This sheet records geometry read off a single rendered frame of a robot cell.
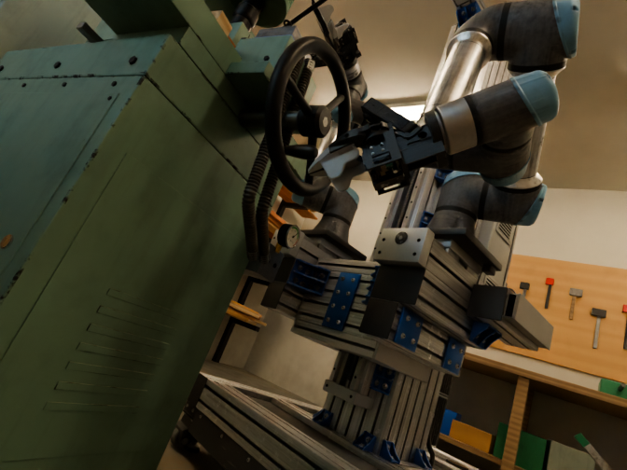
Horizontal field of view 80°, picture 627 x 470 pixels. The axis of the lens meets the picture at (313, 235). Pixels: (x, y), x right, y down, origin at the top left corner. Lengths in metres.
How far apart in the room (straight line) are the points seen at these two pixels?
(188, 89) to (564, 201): 3.86
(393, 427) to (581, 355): 2.65
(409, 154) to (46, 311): 0.56
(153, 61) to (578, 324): 3.57
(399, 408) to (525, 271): 2.85
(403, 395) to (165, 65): 1.05
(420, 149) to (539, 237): 3.55
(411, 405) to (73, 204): 1.06
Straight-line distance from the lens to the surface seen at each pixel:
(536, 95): 0.61
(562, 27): 0.98
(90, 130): 0.69
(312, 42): 0.72
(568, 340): 3.76
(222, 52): 0.82
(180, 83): 0.74
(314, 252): 1.30
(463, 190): 1.13
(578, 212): 4.21
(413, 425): 1.34
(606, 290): 3.90
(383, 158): 0.57
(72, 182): 0.64
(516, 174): 0.71
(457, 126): 0.58
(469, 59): 0.90
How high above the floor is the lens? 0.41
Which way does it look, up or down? 17 degrees up
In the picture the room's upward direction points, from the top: 22 degrees clockwise
